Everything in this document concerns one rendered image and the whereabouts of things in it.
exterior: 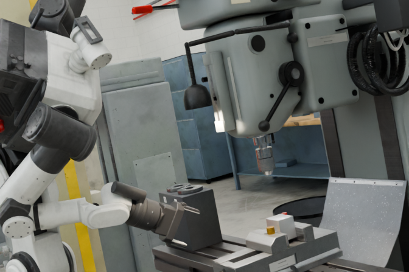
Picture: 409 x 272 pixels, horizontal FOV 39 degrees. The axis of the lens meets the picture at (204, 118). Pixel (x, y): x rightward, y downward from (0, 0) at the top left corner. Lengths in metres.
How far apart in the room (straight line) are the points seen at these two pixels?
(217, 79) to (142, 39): 9.91
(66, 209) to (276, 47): 0.71
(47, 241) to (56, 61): 0.57
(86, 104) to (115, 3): 10.02
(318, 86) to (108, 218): 0.67
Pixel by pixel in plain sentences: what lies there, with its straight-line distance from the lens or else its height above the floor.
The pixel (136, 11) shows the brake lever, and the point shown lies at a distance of 1.58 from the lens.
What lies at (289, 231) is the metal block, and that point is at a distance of 1.65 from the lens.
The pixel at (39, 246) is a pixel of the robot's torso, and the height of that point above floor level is 1.10.
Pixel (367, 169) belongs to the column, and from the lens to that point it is 1.89.
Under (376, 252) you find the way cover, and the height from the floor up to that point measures 0.91.
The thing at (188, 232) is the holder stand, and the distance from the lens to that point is 2.00.
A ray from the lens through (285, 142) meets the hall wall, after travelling 8.29.
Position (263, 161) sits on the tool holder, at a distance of 1.62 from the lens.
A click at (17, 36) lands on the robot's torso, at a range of 1.61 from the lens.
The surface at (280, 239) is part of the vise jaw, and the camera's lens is 1.59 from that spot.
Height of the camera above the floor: 1.46
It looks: 3 degrees down
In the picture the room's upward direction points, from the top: 11 degrees counter-clockwise
